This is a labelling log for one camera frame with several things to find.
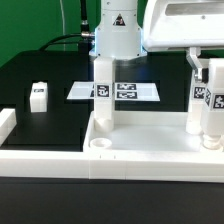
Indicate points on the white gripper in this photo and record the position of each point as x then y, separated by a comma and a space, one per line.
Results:
177, 24

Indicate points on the white desk top tray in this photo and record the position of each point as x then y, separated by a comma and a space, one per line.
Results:
145, 132

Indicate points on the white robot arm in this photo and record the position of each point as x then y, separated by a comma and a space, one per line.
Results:
118, 34

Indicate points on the printed marker sheet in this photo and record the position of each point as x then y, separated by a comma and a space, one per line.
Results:
123, 91

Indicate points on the white left fence block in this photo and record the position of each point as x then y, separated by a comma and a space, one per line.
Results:
7, 123

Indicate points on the white front fence bar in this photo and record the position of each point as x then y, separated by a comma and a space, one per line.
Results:
162, 166

